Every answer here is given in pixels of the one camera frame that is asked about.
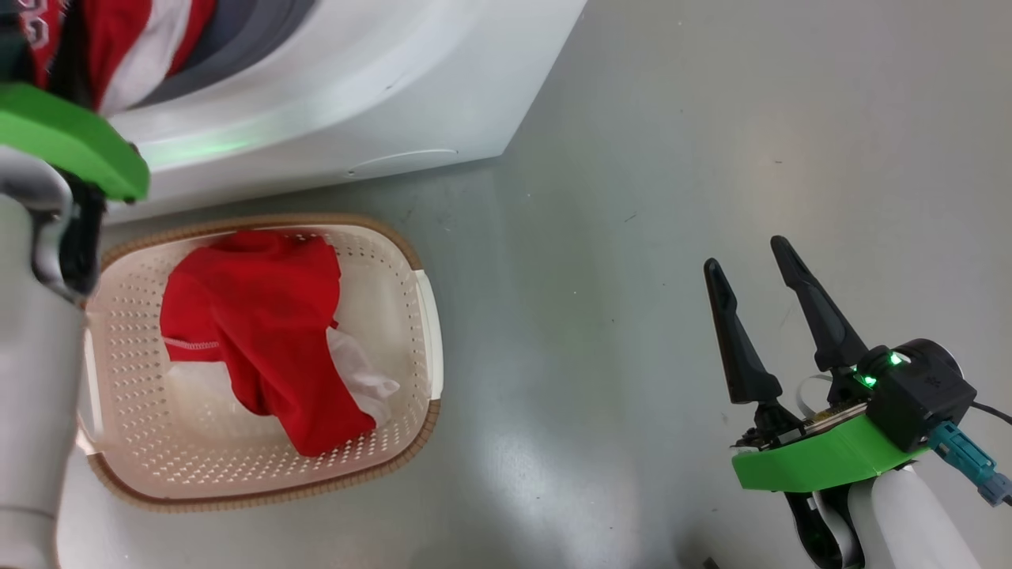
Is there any red white-striped printed garment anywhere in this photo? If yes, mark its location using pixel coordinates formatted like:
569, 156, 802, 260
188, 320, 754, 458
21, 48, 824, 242
16, 0, 218, 115

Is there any plain red garment white lining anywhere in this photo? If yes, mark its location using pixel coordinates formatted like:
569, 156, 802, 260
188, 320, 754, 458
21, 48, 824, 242
158, 229, 402, 459

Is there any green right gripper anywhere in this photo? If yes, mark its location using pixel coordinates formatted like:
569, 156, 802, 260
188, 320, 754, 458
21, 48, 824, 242
704, 235, 934, 493

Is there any white washing machine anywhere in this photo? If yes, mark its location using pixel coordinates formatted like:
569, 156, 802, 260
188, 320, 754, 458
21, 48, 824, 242
0, 0, 590, 226

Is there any cream perforated laundry basket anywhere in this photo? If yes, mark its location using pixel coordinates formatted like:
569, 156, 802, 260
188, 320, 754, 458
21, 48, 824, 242
75, 212, 445, 513

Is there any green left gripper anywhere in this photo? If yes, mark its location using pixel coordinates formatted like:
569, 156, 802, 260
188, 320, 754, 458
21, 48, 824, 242
0, 83, 151, 202

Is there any teal cable connector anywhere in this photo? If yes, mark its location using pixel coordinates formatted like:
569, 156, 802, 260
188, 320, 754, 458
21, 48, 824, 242
929, 421, 1012, 507

